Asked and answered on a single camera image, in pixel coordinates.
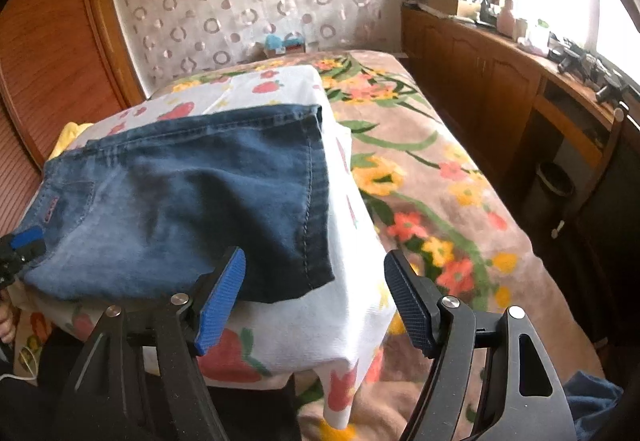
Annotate blue denim jeans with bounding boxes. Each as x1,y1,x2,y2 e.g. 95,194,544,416
21,105,334,303

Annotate white strawberry print sheet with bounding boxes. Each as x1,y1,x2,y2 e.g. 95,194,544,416
21,65,395,429

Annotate cardboard box on cabinet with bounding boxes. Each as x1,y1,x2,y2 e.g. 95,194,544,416
426,0,480,18

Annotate wooden side cabinet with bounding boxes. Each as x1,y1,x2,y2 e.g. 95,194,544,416
401,6,639,239

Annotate cardboard box with blue item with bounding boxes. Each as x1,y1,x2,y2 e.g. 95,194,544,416
264,34,306,58

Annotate black trash bin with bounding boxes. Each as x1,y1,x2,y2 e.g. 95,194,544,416
523,161,575,227

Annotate floral pink blanket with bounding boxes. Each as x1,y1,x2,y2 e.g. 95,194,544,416
152,51,604,440

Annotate yellow plush toy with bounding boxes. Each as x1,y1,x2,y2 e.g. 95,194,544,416
48,122,92,160

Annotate wooden slatted wardrobe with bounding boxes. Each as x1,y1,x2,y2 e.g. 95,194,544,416
1,0,143,232

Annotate person's left hand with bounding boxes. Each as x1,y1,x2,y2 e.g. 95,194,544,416
0,301,16,345

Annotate pink ceramic bottle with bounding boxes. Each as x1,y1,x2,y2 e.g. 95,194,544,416
497,0,515,39

